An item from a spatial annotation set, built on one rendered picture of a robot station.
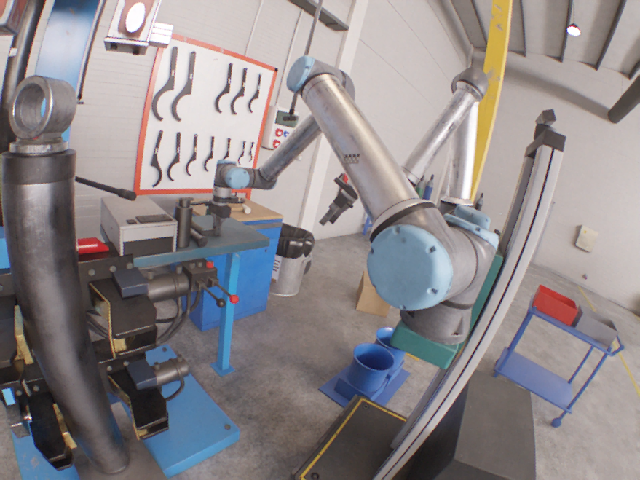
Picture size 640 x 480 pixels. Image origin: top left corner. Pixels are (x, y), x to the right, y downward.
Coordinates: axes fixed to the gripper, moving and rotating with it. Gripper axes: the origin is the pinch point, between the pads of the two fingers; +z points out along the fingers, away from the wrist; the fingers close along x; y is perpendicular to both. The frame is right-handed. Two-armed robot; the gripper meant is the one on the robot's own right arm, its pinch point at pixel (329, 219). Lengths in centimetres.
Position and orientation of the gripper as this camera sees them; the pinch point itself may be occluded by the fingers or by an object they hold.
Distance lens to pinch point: 128.1
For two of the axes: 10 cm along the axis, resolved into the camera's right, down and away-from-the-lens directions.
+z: -6.1, 7.4, 3.0
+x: 3.3, -1.0, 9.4
